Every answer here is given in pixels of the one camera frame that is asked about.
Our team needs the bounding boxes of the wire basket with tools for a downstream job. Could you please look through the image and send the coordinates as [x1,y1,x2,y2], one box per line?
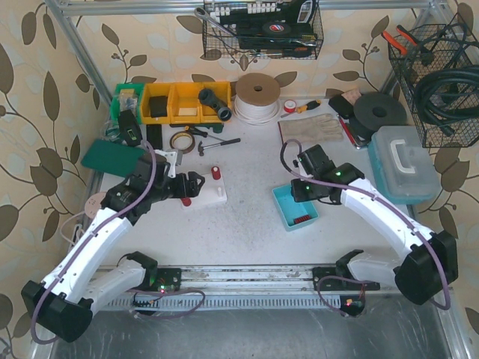
[194,1,323,63]

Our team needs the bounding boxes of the black green meter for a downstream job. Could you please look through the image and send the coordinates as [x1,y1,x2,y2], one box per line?
[118,110,143,147]

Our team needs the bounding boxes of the brown tape roll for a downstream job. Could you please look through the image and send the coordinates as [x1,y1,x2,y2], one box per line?
[169,131,195,154]

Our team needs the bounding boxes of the white cable spool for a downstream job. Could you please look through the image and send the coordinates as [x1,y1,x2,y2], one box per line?
[234,73,281,126]

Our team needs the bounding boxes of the orange handled pliers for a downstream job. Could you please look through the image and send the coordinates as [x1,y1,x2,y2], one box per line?
[381,25,418,56]

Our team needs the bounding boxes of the green bin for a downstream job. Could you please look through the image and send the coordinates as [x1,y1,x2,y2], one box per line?
[110,83,144,123]

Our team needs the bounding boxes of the teal plastic tray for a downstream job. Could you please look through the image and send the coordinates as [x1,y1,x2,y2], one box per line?
[272,185,319,232]

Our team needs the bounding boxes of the black filament spool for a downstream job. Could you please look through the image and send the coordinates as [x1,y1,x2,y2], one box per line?
[349,92,407,141]

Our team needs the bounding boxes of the grey pipe fitting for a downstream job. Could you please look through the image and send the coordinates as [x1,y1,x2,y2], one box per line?
[198,88,232,122]

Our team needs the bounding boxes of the yellow bin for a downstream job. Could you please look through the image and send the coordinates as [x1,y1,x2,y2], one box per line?
[140,83,174,125]
[168,82,203,125]
[198,82,232,123]

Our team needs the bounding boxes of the white peg board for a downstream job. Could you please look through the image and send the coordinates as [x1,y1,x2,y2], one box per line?
[181,173,228,212]

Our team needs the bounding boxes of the canvas work glove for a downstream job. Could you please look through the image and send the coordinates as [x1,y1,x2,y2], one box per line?
[278,114,344,144]

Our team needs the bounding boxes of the sanding disc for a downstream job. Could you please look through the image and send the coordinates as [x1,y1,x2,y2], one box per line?
[84,191,106,219]

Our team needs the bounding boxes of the claw hammer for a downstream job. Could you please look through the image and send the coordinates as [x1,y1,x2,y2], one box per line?
[198,138,241,156]

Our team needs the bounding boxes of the clear teal toolbox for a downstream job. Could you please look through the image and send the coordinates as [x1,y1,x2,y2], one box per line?
[367,126,441,205]

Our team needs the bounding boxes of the black sanding block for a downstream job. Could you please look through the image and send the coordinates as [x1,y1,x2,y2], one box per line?
[329,94,354,120]

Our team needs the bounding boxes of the black ribbed block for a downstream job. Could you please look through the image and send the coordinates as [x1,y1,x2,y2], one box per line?
[146,124,163,150]

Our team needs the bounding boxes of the green flat case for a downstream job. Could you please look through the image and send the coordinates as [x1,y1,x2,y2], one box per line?
[81,139,145,177]

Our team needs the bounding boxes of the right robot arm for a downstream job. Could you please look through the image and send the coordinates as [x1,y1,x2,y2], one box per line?
[280,144,459,310]

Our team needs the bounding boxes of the red utility knife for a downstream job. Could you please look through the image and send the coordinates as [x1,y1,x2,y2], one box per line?
[338,115,368,150]

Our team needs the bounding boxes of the coiled black hose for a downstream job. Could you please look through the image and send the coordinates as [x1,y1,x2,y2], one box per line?
[414,22,479,136]

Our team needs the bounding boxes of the red white tape roll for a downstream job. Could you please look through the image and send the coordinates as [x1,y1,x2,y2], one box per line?
[283,99,296,114]

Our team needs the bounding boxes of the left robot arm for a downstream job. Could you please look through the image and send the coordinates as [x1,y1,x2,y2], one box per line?
[21,152,206,344]

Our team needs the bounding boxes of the wire basket with hoses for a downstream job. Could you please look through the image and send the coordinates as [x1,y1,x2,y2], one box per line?
[388,14,478,148]

